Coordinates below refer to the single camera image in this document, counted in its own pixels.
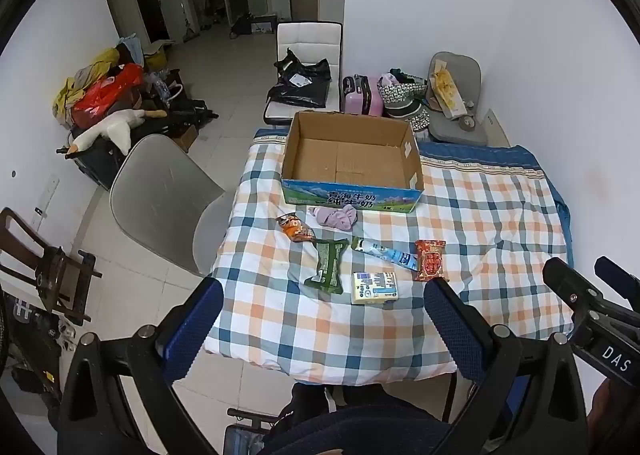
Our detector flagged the red plastic bag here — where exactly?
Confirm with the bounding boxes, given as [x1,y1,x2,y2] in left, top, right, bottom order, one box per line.
[71,63,145,124]

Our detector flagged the grey shell chair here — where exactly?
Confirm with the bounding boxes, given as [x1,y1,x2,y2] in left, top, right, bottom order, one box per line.
[109,134,236,278]

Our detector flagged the green snack packet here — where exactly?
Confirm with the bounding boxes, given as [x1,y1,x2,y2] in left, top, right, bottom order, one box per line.
[305,238,350,293]

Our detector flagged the dark wooden chair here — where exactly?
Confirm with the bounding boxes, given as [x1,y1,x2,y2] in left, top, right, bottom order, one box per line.
[0,207,104,327]

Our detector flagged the patterned tote bag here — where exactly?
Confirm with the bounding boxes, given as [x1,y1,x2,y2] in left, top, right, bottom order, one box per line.
[377,72,431,120]

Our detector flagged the orange snack packet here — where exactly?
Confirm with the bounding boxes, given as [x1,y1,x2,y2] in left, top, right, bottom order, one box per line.
[276,213,316,243]

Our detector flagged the pink suitcase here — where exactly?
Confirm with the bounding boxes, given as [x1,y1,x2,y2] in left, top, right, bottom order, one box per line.
[341,75,385,116]

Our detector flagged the white cabinet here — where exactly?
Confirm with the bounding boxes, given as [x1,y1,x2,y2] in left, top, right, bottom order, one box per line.
[319,0,347,24]

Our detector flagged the white padded chair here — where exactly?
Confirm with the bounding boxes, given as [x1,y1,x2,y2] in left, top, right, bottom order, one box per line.
[263,21,344,126]

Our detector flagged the person's dark pants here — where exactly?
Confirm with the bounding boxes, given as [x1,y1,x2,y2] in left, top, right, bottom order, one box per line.
[260,382,453,455]

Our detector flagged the black suitcase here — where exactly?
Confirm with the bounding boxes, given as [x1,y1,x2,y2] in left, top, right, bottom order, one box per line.
[70,132,153,192]

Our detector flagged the plaid blanket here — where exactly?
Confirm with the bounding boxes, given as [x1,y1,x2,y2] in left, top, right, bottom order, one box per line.
[202,127,574,382]

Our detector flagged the small brown cardboard box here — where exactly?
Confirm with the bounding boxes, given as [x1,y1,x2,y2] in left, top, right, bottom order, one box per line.
[170,125,200,152]

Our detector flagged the yellow white milk carton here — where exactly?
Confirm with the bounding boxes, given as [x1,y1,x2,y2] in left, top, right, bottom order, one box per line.
[351,271,398,305]

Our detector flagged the yellow paper bag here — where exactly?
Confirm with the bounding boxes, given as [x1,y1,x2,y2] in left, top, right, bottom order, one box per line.
[430,62,469,119]

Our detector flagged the red snack packet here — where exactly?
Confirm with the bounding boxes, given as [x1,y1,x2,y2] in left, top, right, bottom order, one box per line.
[414,240,449,282]

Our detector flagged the purple fabric scrunchie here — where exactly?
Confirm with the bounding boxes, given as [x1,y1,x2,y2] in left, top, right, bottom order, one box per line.
[307,206,358,231]

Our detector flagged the grey cushioned chair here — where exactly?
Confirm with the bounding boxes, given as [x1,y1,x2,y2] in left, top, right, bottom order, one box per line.
[425,51,489,146]

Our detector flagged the black plastic bag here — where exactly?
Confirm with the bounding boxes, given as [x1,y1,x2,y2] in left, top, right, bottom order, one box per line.
[266,49,332,109]

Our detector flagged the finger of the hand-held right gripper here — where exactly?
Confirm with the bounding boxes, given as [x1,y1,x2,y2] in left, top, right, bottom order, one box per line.
[543,257,608,321]
[594,256,640,303]

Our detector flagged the yellow cloth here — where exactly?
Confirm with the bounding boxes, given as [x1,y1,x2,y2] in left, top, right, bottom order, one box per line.
[54,49,121,120]

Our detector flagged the black wheeled equipment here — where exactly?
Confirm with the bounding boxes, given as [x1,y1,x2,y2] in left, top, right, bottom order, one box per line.
[0,285,77,408]

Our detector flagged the white goose plush toy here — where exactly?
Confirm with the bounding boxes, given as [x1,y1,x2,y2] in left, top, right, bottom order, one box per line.
[66,110,147,156]

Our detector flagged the white wall outlet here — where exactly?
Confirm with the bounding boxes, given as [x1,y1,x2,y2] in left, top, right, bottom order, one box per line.
[31,175,60,226]

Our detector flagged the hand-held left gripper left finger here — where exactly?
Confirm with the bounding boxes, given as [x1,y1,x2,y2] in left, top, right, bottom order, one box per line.
[57,278,226,455]

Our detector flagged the blue white tube packet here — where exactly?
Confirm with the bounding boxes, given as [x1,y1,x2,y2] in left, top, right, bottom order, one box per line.
[350,236,420,271]

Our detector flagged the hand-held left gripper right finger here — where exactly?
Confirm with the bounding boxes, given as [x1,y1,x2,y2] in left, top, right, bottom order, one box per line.
[424,277,602,455]

